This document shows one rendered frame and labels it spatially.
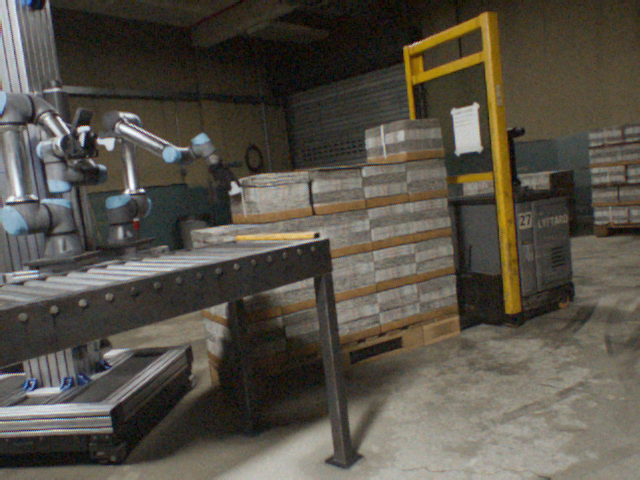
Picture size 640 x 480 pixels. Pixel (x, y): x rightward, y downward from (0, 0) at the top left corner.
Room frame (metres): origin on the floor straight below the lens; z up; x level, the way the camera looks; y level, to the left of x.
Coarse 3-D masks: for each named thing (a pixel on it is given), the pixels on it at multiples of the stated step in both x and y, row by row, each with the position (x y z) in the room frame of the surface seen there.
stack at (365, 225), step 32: (256, 224) 2.73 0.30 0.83; (288, 224) 2.69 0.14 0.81; (320, 224) 2.78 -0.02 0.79; (352, 224) 2.89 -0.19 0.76; (384, 224) 2.99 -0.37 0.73; (352, 256) 2.87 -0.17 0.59; (384, 256) 2.97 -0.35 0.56; (288, 288) 2.66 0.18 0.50; (352, 288) 2.86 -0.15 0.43; (416, 288) 3.07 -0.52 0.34; (288, 320) 2.66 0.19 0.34; (352, 320) 2.84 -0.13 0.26; (384, 320) 2.95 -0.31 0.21; (224, 352) 2.60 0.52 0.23; (256, 352) 2.57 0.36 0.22; (320, 352) 2.74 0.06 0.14; (224, 384) 2.64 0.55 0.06; (256, 384) 2.55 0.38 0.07; (288, 384) 2.64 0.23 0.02
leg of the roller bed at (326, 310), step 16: (320, 288) 1.84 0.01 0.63; (320, 304) 1.85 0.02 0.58; (320, 320) 1.85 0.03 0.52; (336, 320) 1.86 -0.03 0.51; (320, 336) 1.86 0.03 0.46; (336, 336) 1.85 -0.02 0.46; (336, 352) 1.85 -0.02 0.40; (336, 368) 1.84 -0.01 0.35; (336, 384) 1.83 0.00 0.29; (336, 400) 1.83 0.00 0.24; (336, 416) 1.84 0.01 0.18; (336, 432) 1.85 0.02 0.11; (336, 448) 1.85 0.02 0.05
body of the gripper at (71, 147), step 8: (64, 136) 1.87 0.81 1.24; (72, 136) 1.83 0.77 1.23; (88, 136) 1.82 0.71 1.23; (64, 144) 1.86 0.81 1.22; (72, 144) 1.82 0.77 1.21; (80, 144) 1.80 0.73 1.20; (88, 144) 1.83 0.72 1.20; (64, 152) 1.87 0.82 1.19; (72, 152) 1.82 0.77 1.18; (80, 152) 1.80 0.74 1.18; (88, 152) 1.82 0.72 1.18; (96, 152) 1.85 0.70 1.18
